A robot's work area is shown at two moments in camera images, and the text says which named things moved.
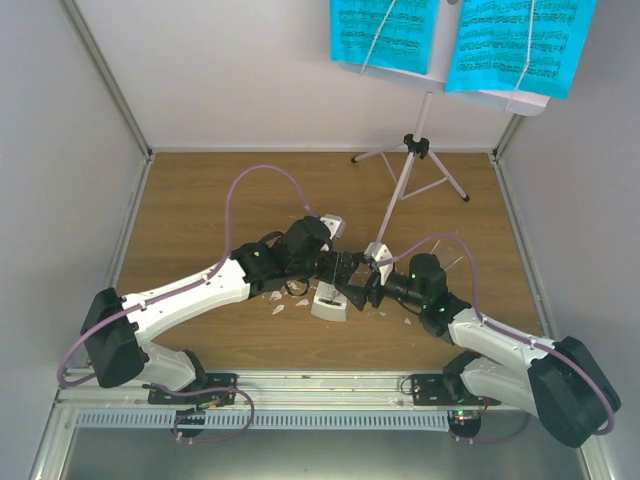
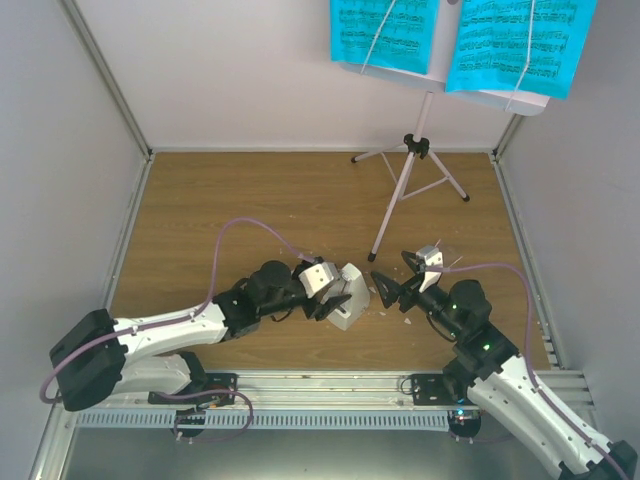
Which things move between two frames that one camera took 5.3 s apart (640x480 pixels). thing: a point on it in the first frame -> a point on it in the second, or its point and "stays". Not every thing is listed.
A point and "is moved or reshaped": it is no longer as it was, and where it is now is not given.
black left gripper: [343, 268] -> [331, 304]
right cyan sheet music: [492, 44] stays
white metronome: [329, 303] is moved or reshaped
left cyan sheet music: [405, 41] stays
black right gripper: [372, 288] -> [408, 289]
